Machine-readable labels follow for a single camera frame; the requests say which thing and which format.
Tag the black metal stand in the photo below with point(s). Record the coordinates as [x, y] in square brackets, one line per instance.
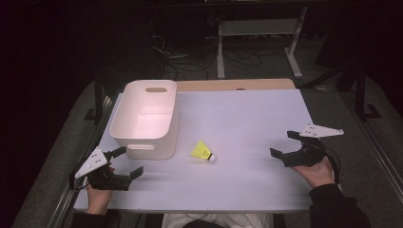
[361, 95]
[99, 101]

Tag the person's right hand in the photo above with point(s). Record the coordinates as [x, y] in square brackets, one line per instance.
[316, 175]

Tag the person's white clothing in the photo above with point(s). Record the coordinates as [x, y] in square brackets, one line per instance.
[218, 221]

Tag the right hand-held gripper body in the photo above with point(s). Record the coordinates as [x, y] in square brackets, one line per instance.
[305, 155]

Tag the person's left hand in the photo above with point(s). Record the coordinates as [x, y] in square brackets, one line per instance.
[99, 200]

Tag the white plastic basket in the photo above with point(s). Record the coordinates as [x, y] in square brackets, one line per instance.
[144, 120]

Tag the yellow shuttlecock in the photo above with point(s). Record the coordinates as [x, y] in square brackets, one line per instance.
[202, 151]

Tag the metal floor rail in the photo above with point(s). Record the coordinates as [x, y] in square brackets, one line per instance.
[377, 152]
[68, 196]

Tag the white metal stand frame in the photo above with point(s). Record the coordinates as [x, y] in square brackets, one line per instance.
[259, 28]

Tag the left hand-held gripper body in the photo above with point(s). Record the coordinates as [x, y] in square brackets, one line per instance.
[92, 162]

